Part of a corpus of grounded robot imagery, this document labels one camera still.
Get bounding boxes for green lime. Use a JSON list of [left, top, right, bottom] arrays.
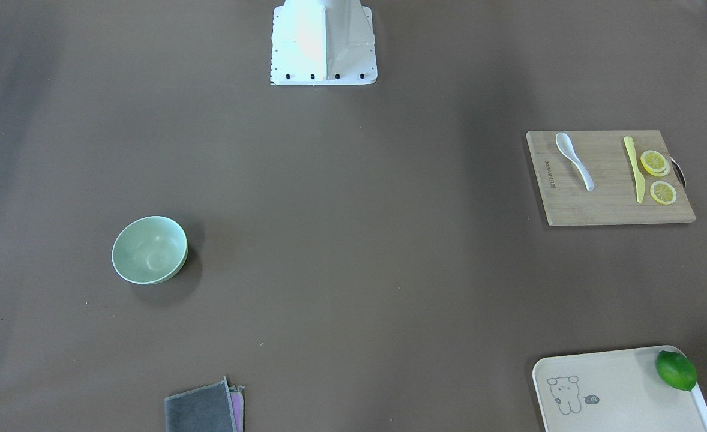
[[655, 350, 697, 392]]

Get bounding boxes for white ceramic spoon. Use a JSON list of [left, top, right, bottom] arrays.
[[555, 131, 595, 191]]

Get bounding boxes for light green bowl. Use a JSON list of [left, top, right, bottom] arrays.
[[111, 215, 188, 285]]

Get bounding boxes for beige rabbit tray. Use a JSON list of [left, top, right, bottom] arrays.
[[532, 345, 707, 431]]

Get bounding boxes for lemon slice stack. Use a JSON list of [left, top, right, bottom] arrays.
[[639, 150, 671, 177]]

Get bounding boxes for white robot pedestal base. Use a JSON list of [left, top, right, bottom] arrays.
[[269, 1, 378, 86]]

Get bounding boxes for yellow plastic knife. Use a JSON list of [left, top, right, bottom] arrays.
[[624, 135, 645, 204]]

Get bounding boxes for bamboo cutting board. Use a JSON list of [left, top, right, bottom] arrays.
[[526, 130, 696, 226]]

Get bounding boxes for grey folded cloth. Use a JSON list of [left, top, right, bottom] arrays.
[[164, 377, 245, 431]]

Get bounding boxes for lemon slice single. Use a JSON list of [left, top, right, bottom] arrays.
[[649, 181, 678, 205]]

